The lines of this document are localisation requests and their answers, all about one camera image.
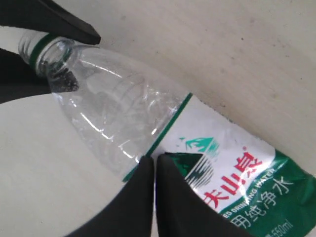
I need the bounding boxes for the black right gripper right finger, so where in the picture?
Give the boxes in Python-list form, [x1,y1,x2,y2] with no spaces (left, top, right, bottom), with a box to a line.
[157,154,249,237]

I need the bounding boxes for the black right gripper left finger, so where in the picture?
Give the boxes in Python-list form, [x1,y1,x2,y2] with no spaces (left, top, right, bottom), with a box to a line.
[68,157,155,237]

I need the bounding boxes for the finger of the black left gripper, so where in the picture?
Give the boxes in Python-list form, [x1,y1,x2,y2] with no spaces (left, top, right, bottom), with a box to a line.
[0,0,101,45]
[0,48,79,106]

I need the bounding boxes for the clear plastic water bottle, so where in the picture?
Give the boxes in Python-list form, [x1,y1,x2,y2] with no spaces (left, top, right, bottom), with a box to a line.
[18,30,316,237]

